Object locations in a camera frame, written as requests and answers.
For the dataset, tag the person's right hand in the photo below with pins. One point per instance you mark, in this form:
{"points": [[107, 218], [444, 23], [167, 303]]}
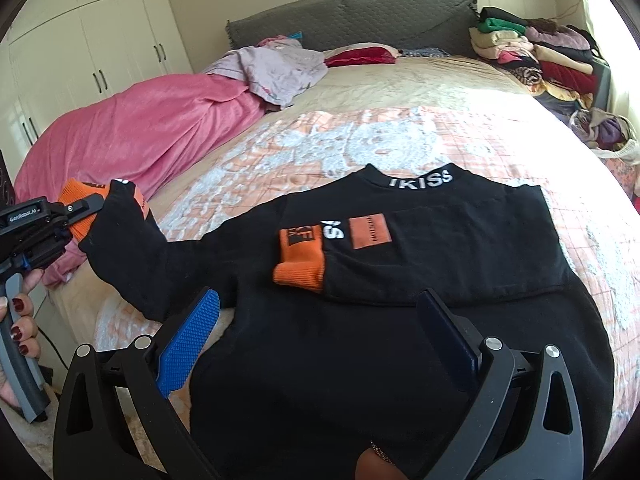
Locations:
{"points": [[382, 465]]}

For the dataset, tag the person's left hand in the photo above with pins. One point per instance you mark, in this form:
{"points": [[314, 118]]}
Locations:
{"points": [[22, 332]]}

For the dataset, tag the stack of folded clothes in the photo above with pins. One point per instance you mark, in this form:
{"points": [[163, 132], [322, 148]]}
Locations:
{"points": [[550, 60]]}

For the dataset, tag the cream wardrobe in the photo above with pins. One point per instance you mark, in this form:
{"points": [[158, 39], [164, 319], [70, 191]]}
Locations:
{"points": [[100, 25]]}

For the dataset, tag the bag of clothes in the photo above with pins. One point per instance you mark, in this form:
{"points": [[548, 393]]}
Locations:
{"points": [[605, 130]]}

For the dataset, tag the peach patterned bed cover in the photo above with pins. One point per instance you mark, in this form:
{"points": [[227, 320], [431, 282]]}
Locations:
{"points": [[400, 135]]}

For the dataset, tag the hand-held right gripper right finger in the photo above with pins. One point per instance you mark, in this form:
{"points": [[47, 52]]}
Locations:
{"points": [[445, 330]]}

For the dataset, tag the black sweater with orange cuffs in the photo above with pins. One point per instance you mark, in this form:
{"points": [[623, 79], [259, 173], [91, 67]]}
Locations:
{"points": [[350, 360]]}

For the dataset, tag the lilac garment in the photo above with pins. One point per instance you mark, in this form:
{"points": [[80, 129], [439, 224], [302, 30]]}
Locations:
{"points": [[280, 67]]}

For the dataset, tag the dark patterned cloth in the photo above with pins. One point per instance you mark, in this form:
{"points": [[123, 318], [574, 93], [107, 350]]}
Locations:
{"points": [[425, 52]]}

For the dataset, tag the pink blanket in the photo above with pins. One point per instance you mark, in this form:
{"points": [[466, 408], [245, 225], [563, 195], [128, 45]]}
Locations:
{"points": [[125, 125]]}

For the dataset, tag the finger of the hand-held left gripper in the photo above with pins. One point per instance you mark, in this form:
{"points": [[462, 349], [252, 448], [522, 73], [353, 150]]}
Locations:
{"points": [[87, 205]]}

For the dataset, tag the grey quilted headboard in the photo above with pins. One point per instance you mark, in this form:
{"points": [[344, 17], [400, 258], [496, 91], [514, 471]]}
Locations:
{"points": [[375, 15]]}

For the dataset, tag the red pillow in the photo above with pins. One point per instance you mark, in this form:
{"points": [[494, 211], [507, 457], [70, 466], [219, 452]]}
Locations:
{"points": [[360, 55]]}

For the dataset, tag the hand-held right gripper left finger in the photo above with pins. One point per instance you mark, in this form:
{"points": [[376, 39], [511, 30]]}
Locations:
{"points": [[190, 345]]}

